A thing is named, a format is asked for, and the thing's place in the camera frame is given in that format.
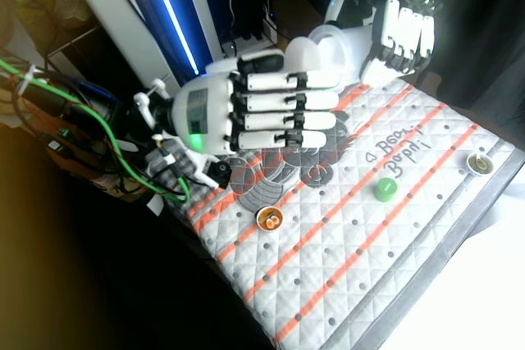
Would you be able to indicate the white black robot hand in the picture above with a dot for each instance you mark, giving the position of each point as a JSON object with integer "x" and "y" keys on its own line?
{"x": 393, "y": 26}
{"x": 205, "y": 112}

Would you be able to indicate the translucent plastic cup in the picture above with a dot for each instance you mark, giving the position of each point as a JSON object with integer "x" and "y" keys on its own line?
{"x": 324, "y": 44}

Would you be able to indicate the white power strip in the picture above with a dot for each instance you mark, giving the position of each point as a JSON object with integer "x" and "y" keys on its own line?
{"x": 270, "y": 28}

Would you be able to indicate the small bowl with orange food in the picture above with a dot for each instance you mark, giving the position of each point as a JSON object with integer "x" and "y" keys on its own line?
{"x": 269, "y": 219}

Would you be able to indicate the white column with blue light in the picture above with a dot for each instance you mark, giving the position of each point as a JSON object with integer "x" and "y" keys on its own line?
{"x": 123, "y": 18}

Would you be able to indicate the green toy cylinder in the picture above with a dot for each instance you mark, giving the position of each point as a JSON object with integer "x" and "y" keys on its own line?
{"x": 385, "y": 189}

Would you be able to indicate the grey quilt with orange stripes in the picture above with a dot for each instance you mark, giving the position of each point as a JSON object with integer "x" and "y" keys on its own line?
{"x": 369, "y": 251}

